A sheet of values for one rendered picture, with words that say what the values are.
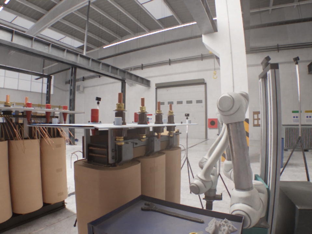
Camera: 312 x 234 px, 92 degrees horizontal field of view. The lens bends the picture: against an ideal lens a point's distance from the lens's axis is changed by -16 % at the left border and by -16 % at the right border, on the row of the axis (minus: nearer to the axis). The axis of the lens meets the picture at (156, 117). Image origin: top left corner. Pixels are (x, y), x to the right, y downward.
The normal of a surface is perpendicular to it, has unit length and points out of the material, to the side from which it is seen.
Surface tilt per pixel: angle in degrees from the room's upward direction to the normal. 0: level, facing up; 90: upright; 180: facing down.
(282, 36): 90
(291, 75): 90
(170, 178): 90
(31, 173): 90
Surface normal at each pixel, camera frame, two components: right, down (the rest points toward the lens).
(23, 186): 0.51, -0.03
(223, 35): -0.47, -0.03
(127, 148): 0.88, -0.01
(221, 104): -0.68, -0.13
